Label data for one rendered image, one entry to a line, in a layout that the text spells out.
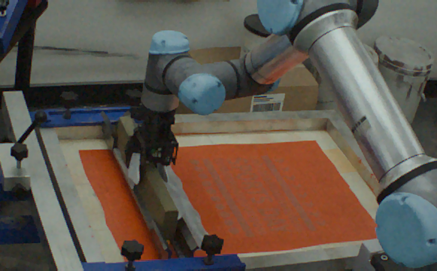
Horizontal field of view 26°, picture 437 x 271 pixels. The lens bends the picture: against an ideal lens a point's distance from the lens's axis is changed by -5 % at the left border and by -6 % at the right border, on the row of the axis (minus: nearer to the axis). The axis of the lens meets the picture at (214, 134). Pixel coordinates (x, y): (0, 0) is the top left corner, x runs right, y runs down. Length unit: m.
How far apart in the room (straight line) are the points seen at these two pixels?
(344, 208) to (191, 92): 0.59
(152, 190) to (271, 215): 0.31
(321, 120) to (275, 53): 0.75
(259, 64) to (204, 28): 2.52
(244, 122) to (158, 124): 0.52
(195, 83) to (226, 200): 0.44
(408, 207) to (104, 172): 1.01
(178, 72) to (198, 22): 2.48
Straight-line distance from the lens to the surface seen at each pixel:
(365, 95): 1.45
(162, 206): 1.96
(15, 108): 2.25
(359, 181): 2.38
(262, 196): 2.24
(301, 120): 2.51
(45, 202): 1.95
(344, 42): 1.49
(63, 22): 4.15
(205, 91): 1.82
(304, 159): 2.41
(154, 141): 1.98
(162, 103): 1.95
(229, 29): 4.41
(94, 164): 2.24
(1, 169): 1.98
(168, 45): 1.89
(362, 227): 2.22
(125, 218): 2.09
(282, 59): 1.81
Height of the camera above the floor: 2.18
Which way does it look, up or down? 30 degrees down
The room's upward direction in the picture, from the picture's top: 11 degrees clockwise
